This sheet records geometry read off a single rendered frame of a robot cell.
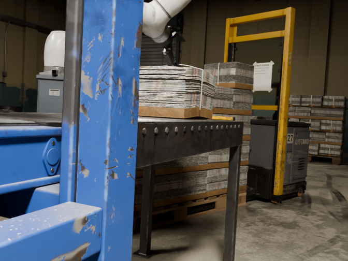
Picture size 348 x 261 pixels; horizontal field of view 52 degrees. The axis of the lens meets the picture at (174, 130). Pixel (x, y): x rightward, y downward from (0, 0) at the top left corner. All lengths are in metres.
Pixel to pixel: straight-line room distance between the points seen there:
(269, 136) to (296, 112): 3.74
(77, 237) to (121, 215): 0.09
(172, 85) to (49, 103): 0.88
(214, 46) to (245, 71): 6.47
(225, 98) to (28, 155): 2.57
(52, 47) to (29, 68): 8.21
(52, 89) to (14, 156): 1.64
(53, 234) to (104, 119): 0.15
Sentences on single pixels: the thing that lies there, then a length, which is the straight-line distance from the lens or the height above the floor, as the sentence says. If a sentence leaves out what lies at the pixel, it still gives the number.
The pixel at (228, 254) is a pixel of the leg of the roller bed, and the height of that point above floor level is 0.12.
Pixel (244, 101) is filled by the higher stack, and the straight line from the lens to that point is 3.27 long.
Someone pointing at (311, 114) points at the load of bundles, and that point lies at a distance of 7.40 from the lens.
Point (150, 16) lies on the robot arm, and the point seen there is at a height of 1.20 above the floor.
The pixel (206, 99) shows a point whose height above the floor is 0.90.
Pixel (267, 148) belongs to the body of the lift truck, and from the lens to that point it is 3.75.
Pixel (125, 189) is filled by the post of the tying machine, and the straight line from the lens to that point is 0.52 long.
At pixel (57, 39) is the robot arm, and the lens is 2.25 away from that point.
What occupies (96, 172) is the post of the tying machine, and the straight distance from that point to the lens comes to 0.49.
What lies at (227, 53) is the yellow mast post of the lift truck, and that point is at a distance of 3.93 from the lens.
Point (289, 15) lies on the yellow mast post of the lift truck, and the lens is 3.62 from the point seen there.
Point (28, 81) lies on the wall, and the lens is 10.41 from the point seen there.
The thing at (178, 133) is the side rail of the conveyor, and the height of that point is 0.76.
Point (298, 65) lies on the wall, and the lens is 9.15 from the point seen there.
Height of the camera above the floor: 0.83
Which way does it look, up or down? 3 degrees down
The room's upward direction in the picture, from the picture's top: 3 degrees clockwise
